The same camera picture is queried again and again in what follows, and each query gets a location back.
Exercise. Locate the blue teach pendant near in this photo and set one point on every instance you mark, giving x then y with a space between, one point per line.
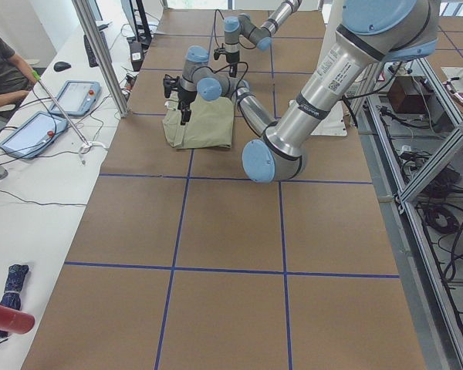
34 136

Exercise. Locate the white paper hang tag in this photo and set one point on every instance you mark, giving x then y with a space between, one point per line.
171 105

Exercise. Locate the olive green long-sleeve shirt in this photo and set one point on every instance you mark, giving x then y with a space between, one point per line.
211 124

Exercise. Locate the aluminium frame column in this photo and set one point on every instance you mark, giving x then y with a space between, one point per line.
89 26

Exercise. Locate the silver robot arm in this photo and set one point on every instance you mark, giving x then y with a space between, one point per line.
369 32
259 36

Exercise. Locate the seated person in grey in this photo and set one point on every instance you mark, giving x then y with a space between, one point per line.
16 76

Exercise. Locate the folded dark blue umbrella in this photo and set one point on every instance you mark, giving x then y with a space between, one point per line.
11 295

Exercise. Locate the blue teach pendant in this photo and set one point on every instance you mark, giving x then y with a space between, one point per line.
78 97
34 136

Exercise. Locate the aluminium truss frame right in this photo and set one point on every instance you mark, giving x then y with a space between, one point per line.
412 128

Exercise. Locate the red cylinder bottle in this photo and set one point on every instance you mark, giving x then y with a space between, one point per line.
14 321

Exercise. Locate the metal rod green tip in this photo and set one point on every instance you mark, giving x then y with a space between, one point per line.
86 143

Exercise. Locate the blue teach pendant far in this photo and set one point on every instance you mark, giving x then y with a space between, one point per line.
78 97

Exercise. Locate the black power adapter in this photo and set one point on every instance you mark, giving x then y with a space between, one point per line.
136 55

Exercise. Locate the black keyboard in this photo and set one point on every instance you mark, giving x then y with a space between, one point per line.
92 60

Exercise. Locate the black computer mouse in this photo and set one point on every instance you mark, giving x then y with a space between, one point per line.
61 66

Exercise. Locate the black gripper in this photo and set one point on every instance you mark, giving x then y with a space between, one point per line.
184 95
231 57

